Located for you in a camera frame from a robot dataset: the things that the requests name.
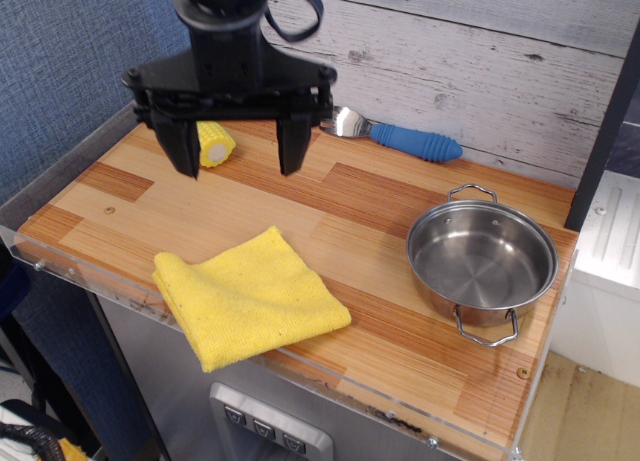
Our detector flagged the blue handled metal fork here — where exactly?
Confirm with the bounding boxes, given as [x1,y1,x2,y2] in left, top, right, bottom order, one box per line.
[320,106,463,163]

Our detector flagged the silver dispenser button panel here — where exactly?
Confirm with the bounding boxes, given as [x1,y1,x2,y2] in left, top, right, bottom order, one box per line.
[209,382,334,460]

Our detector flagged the black mesh sleeve cable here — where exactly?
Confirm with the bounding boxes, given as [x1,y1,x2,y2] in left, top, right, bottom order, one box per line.
[0,422,66,461]

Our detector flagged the yellow toy on floor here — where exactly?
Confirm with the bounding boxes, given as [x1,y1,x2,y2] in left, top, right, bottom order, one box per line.
[58,438,90,461]

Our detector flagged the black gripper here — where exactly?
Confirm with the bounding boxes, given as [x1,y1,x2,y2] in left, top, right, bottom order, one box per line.
[122,0,337,179]

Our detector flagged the stainless steel pot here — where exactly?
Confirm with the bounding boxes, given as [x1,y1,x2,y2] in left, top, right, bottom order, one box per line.
[406,184,560,348]

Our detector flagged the toy corn cob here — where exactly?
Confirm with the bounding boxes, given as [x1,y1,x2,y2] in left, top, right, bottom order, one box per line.
[196,121,236,168]

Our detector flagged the clear acrylic table guard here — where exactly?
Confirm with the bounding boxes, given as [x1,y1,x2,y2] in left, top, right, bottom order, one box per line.
[0,223,524,461]

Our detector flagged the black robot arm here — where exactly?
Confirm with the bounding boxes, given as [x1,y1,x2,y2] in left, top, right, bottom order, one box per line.
[122,0,337,177]

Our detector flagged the black vertical post right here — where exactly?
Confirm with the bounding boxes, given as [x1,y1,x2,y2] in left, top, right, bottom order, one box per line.
[564,25,639,232]

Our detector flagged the yellow towel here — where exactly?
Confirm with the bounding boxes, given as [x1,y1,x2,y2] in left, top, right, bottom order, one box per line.
[152,226,351,373]

